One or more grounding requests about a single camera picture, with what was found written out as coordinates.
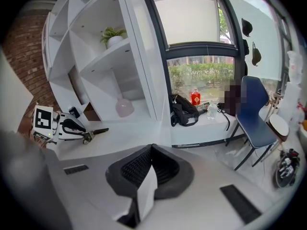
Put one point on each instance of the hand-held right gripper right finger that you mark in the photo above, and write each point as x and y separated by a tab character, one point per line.
175	176

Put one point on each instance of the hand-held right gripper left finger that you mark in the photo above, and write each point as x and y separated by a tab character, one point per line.
127	176

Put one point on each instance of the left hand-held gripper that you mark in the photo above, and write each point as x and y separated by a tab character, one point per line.
43	118

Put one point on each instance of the white desk with hutch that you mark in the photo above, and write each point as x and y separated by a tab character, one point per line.
108	80

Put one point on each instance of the clear plastic bottle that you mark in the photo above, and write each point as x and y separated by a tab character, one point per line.
212	111

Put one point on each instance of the green label plastic bottle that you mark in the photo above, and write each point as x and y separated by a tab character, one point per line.
202	106

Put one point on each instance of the red bottle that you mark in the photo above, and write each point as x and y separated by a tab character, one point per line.
195	98

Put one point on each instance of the blue chair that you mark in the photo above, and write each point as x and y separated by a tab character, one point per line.
254	123

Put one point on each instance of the small potted plant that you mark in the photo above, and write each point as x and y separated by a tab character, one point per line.
114	36

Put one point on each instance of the black white helmet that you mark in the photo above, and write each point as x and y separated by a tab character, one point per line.
286	169

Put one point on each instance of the white round stool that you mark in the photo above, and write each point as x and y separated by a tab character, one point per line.
279	126

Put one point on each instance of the black hanging bag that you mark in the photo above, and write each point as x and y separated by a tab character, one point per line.
245	48

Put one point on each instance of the frosted window panel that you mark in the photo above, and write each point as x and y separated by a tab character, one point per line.
189	20

